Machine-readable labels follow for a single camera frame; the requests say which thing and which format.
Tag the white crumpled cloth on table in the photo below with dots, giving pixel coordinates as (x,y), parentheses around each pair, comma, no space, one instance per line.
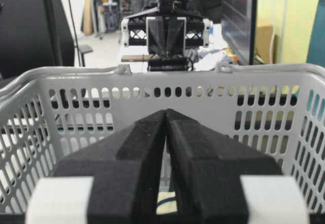
(206,59)

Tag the cardboard box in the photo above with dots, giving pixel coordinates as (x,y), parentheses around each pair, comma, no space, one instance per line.
(263,38)

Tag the cream cloth in basket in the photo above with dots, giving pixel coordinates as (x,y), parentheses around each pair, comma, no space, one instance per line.
(166,203)

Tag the dark computer monitor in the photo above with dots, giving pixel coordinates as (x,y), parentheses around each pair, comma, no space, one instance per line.
(238,26)

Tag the grey plastic shopping basket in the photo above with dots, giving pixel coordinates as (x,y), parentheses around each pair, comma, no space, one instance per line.
(51,112)

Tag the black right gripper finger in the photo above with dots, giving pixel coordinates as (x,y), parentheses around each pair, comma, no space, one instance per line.
(115,180)
(225,181)

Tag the black office chair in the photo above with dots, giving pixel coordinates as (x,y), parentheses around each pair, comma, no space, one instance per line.
(25,39)

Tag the black white opposite gripper body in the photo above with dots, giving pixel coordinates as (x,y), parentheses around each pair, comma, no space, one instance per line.
(135,31)

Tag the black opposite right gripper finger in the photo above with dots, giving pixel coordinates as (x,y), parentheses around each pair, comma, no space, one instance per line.
(176,36)
(156,38)

